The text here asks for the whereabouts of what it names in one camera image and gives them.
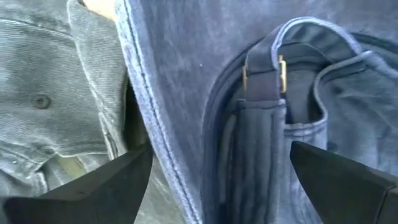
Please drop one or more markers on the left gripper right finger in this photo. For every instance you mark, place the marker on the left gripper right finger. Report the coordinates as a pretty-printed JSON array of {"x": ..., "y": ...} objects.
[{"x": 348, "y": 193}]

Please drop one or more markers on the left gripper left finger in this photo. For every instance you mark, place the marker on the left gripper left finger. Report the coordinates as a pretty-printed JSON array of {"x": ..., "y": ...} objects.
[{"x": 93, "y": 199}]

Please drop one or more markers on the green denim cap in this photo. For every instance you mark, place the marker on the green denim cap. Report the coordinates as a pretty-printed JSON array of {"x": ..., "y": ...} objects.
[{"x": 46, "y": 77}]

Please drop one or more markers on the blue denim cap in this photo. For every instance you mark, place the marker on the blue denim cap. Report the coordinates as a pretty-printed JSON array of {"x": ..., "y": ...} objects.
[{"x": 186, "y": 46}]

